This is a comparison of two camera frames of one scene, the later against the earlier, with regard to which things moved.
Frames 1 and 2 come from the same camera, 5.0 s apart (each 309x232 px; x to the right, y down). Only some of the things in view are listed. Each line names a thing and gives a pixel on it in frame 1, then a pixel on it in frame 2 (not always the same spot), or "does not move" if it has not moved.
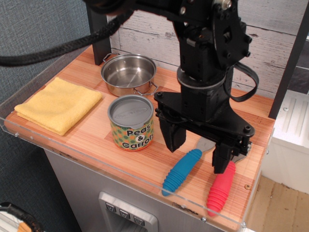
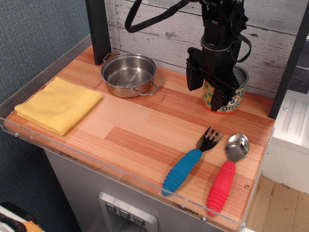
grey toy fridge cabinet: x=100 y=203 does not move
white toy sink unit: x=286 y=157 does not move
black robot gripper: x=205 y=113 → x=219 y=67
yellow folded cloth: x=58 y=107 does not move
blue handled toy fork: x=174 y=179 does not move
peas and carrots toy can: x=132 y=118 → x=237 y=100
